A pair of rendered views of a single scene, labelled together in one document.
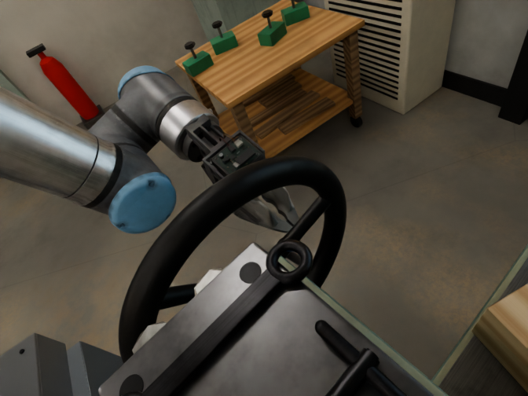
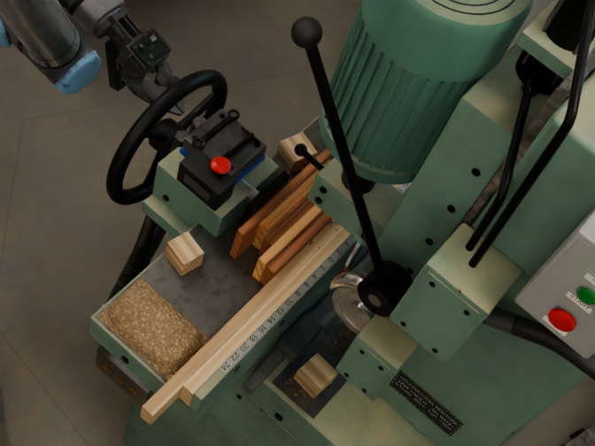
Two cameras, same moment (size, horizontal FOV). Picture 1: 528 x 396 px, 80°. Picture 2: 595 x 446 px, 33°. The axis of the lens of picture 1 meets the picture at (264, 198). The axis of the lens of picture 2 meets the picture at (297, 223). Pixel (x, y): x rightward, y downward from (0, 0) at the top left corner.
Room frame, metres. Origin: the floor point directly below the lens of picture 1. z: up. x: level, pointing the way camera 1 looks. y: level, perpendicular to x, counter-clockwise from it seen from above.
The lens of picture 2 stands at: (-0.68, 0.56, 2.23)
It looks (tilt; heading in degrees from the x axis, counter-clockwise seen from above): 57 degrees down; 314
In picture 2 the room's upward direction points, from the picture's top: 23 degrees clockwise
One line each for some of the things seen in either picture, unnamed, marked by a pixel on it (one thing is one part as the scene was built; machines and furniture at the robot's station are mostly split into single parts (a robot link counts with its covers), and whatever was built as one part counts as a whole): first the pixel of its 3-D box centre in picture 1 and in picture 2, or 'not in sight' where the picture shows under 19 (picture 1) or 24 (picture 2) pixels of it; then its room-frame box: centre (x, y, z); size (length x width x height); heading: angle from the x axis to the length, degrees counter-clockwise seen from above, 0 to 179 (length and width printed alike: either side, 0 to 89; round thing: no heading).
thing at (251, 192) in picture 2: not in sight; (249, 193); (-0.05, 0.02, 0.95); 0.09 x 0.07 x 0.09; 114
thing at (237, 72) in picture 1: (272, 84); not in sight; (1.38, -0.26, 0.32); 0.66 x 0.57 x 0.64; 104
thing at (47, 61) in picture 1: (68, 86); not in sight; (2.56, 0.98, 0.30); 0.19 x 0.18 x 0.60; 15
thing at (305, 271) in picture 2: not in sight; (318, 262); (-0.18, -0.04, 0.92); 0.60 x 0.02 x 0.05; 114
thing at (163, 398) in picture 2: not in sight; (298, 265); (-0.17, -0.01, 0.92); 0.67 x 0.02 x 0.04; 114
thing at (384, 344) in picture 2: not in sight; (382, 349); (-0.37, -0.02, 1.02); 0.09 x 0.07 x 0.12; 114
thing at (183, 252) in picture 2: not in sight; (184, 253); (-0.09, 0.14, 0.92); 0.04 x 0.04 x 0.04; 11
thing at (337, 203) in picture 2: not in sight; (359, 204); (-0.16, -0.10, 1.03); 0.14 x 0.07 x 0.09; 24
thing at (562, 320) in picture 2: not in sight; (561, 319); (-0.50, -0.06, 1.36); 0.03 x 0.01 x 0.03; 24
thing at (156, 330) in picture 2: not in sight; (155, 323); (-0.18, 0.23, 0.92); 0.14 x 0.09 x 0.04; 24
